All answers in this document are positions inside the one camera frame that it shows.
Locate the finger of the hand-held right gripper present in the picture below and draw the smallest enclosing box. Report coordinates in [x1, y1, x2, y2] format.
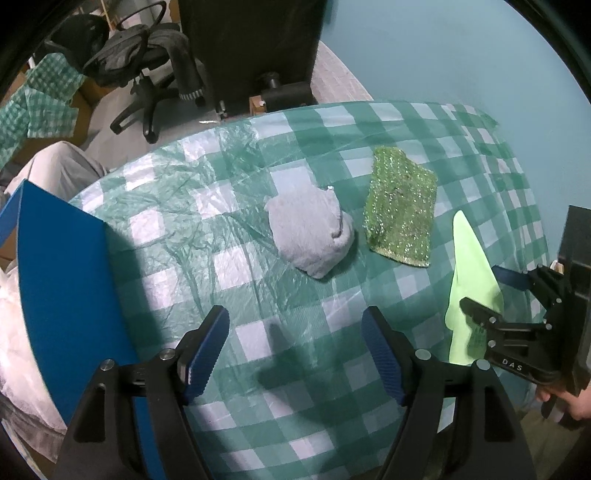
[459, 298, 553, 341]
[492, 264, 564, 305]

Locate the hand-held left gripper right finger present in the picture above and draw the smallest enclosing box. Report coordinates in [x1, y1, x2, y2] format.
[361, 306, 539, 480]

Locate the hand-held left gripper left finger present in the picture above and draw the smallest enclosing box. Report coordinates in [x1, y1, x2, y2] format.
[53, 305, 230, 480]

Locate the light green cloth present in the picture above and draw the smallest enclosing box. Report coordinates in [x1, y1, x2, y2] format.
[445, 210, 505, 365]

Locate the blue-grey sock ball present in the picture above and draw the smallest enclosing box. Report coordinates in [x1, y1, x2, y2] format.
[265, 185, 356, 280]

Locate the blue-rimmed cardboard box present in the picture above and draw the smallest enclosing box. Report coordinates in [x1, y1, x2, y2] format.
[0, 180, 167, 480]

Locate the person's right hand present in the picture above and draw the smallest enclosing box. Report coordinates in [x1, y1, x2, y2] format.
[536, 385, 591, 432]

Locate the green checked tablecloth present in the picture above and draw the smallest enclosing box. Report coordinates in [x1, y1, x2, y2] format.
[69, 99, 550, 480]

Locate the green sparkly sponge cloth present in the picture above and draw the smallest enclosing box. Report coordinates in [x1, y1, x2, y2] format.
[363, 147, 438, 267]

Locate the beige bed sheet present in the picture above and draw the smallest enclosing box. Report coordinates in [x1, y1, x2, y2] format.
[4, 141, 109, 199]

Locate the black office chair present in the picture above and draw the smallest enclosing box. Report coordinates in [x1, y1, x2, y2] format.
[106, 0, 206, 144]

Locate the large cardboard box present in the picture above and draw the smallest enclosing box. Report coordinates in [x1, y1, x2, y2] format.
[69, 85, 101, 139]

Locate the green checked cloth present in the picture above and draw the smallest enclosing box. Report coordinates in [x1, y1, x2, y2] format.
[0, 53, 86, 167]

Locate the tall black cabinet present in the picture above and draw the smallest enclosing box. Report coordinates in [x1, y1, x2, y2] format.
[178, 0, 321, 116]

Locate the black jacket on chair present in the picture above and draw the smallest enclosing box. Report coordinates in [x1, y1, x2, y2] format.
[83, 23, 206, 107]

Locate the black hard-shell backpack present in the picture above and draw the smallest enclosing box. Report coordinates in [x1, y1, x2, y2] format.
[44, 14, 110, 70]

